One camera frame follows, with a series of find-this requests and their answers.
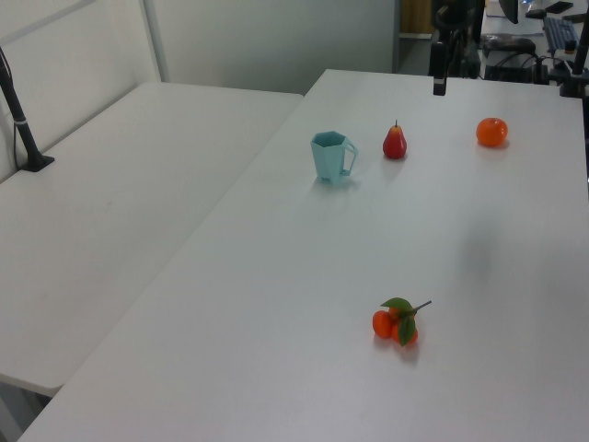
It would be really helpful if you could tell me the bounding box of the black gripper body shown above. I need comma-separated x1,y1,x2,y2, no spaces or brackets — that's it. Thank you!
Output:
431,41,449,82

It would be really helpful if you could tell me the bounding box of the teal faceted mug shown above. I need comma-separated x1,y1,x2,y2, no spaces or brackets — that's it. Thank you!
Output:
309,131,361,188

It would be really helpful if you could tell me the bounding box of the brown wooden panel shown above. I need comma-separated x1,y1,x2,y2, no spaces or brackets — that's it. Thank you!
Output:
398,0,434,36

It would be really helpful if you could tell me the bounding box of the single orange fruit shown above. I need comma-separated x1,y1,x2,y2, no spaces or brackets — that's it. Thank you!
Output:
475,117,510,148

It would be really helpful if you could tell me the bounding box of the red pear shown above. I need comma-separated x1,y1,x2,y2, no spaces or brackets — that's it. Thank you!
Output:
382,120,409,160

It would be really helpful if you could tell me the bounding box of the dark grey rounded device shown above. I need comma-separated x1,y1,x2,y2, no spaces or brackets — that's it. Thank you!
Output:
480,36,537,53

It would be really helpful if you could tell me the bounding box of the black monitor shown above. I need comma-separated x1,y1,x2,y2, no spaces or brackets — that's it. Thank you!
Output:
499,0,520,25

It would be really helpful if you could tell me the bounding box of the black computer keyboard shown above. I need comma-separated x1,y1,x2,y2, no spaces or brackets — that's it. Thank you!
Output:
542,17,580,50

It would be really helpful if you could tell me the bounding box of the black clamp stand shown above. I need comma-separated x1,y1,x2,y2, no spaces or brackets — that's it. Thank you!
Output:
559,0,589,99

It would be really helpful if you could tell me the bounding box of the tangerine cluster with leaves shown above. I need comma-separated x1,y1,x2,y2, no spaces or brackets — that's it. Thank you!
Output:
371,297,433,348

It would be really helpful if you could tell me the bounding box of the black pole with white band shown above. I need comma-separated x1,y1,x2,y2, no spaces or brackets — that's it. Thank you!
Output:
0,45,55,173

